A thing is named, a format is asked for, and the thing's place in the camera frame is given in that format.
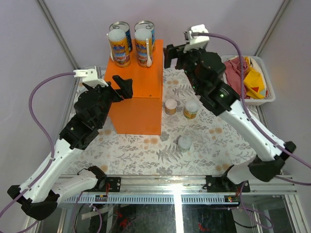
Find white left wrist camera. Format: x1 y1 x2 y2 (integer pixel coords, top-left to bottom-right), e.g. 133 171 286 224
73 66 108 87

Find yellow cloth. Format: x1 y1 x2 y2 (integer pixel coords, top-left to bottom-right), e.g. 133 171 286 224
243 56 267 100

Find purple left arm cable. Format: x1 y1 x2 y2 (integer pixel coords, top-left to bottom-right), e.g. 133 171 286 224
0 72 76 233

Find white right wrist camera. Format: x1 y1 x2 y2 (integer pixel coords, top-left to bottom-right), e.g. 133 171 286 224
183 24 209 53

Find yellow porridge can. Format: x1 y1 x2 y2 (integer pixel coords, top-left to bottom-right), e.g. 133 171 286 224
108 29 131 68

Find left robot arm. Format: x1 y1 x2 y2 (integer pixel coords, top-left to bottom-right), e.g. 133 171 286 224
7 75 133 221

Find blue tin can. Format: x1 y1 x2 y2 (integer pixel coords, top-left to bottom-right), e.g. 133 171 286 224
109 21 133 52
134 20 156 51

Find aluminium mounting rail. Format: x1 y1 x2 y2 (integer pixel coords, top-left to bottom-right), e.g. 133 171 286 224
55 175 298 195

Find yellow can with spoon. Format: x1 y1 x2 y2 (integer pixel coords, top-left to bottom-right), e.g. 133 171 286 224
135 29 153 67

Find pink cloth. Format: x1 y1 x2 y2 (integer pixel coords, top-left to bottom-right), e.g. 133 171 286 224
224 57 250 99

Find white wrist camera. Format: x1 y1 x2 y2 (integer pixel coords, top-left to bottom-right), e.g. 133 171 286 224
73 66 108 87
183 24 209 53

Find white plastic basket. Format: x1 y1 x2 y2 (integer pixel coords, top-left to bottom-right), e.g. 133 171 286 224
221 55 276 106

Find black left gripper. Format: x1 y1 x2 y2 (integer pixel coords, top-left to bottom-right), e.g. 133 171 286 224
84 75 133 127

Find orange wooden box shelf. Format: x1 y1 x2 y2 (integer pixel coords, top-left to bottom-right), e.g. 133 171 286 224
104 39 163 135

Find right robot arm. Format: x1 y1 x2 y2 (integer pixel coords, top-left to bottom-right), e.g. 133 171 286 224
163 45 296 192

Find yellow can white lid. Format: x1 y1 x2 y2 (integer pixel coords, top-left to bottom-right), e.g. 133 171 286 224
183 100 199 119

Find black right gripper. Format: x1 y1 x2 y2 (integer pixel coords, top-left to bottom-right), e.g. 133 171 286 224
163 42 206 94

